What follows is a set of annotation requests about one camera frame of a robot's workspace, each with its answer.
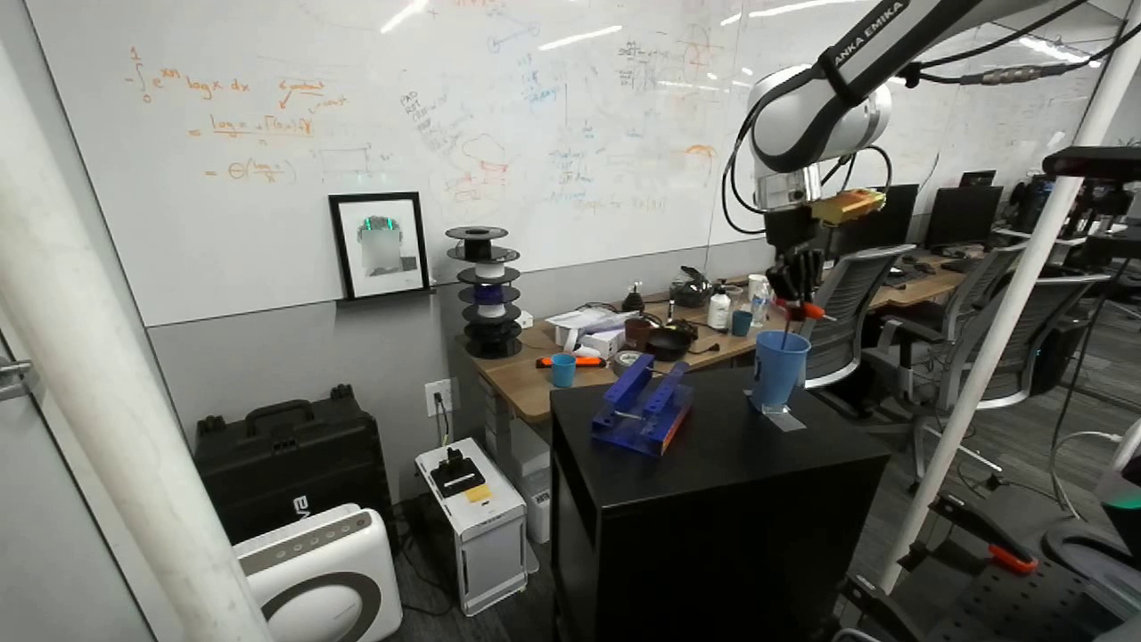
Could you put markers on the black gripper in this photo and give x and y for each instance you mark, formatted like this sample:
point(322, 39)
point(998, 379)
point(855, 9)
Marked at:
point(796, 255)

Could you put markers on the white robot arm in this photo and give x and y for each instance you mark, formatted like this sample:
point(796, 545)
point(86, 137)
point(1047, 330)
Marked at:
point(840, 106)

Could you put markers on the large blue cup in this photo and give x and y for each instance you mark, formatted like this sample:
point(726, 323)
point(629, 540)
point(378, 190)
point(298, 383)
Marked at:
point(780, 369)

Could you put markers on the small blue cup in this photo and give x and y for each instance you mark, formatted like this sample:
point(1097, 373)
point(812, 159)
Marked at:
point(561, 373)

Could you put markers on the grey office chair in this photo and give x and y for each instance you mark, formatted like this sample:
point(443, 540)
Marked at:
point(834, 344)

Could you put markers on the white bottle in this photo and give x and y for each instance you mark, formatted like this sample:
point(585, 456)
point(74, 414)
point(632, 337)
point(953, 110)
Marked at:
point(717, 313)

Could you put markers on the silver tape piece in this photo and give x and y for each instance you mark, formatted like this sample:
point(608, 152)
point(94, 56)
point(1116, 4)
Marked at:
point(781, 420)

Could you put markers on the blue toy gun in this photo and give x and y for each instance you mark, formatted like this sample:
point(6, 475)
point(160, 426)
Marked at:
point(643, 408)

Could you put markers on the black cabinet table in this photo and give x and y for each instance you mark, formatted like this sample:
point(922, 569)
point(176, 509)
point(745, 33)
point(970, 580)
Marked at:
point(739, 532)

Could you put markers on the white tripod pole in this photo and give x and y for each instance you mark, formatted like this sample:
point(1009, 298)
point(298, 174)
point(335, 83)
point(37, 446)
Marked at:
point(1009, 307)

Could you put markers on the wooden desk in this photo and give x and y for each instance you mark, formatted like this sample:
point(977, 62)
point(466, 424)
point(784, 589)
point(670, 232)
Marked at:
point(524, 379)

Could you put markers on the stack of filament spools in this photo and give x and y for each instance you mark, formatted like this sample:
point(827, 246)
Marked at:
point(485, 292)

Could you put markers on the white box with charger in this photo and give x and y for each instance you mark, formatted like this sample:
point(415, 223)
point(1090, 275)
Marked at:
point(485, 538)

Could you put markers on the framed portrait picture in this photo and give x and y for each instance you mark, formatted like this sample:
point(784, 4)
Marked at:
point(378, 246)

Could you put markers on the black equipment case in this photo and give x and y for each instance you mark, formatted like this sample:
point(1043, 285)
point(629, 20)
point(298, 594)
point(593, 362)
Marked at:
point(292, 457)

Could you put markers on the white air purifier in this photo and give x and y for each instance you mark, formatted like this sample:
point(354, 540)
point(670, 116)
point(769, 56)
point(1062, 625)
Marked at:
point(324, 580)

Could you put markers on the white frame pole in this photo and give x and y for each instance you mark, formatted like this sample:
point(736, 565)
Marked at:
point(63, 301)

